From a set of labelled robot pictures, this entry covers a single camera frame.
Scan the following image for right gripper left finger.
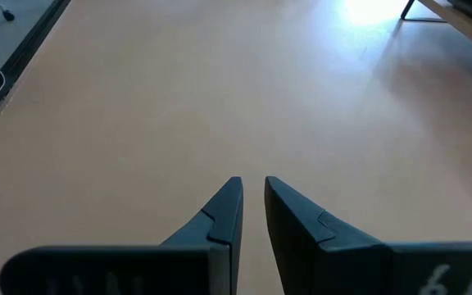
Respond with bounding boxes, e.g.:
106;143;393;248
0;175;244;295

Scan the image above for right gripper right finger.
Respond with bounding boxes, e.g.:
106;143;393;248
264;175;472;295

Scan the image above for black frame wooden shelf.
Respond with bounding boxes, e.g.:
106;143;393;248
399;0;472;57

